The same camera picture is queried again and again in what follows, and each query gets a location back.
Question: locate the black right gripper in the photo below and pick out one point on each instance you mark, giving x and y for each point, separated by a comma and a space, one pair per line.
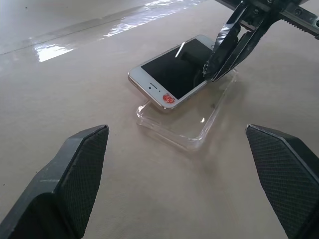
291, 10

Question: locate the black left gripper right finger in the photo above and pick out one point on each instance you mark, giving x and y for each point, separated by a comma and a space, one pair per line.
286, 174

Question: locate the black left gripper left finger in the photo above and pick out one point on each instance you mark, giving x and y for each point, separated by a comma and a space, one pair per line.
62, 184

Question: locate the white smartphone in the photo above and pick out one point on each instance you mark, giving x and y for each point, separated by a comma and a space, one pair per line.
172, 72

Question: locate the clear plastic phone case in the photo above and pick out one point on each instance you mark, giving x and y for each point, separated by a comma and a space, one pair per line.
189, 122

